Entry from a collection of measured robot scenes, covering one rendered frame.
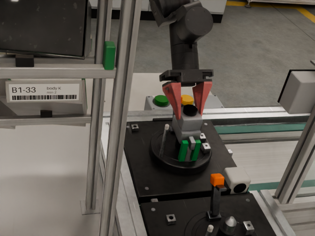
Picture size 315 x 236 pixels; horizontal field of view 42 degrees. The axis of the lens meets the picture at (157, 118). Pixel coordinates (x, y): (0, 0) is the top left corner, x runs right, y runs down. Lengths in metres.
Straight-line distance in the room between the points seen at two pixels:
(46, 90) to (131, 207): 0.37
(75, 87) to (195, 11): 0.37
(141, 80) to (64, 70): 0.89
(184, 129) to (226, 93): 2.29
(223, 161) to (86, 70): 0.51
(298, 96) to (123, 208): 0.38
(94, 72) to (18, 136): 0.63
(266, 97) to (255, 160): 2.20
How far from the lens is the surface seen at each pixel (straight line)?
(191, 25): 0.79
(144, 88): 1.33
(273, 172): 1.04
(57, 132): 1.11
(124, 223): 0.77
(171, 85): 0.82
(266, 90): 3.32
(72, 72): 0.49
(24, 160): 1.04
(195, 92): 0.88
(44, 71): 0.49
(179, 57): 0.85
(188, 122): 0.83
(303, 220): 0.98
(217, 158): 0.93
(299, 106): 0.77
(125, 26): 0.47
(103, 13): 0.65
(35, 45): 0.53
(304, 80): 0.74
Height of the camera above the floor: 1.56
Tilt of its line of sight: 35 degrees down
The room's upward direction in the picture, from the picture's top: 10 degrees clockwise
